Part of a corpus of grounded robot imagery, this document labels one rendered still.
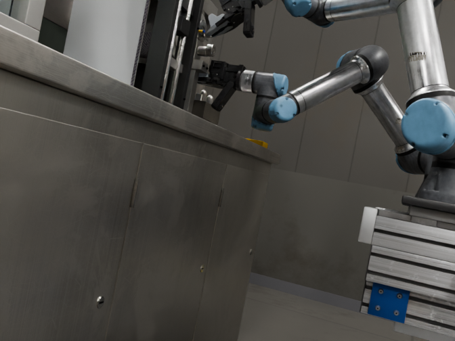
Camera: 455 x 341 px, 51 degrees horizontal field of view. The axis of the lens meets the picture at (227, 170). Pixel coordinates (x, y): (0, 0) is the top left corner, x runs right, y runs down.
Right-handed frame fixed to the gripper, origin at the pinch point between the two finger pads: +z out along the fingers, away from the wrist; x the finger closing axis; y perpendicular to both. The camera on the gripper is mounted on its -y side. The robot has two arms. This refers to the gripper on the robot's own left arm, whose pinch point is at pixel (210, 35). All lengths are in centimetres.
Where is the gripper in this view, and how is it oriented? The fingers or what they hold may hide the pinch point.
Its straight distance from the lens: 171.6
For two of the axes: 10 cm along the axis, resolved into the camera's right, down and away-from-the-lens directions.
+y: -4.5, -8.7, 2.2
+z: -8.3, 5.0, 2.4
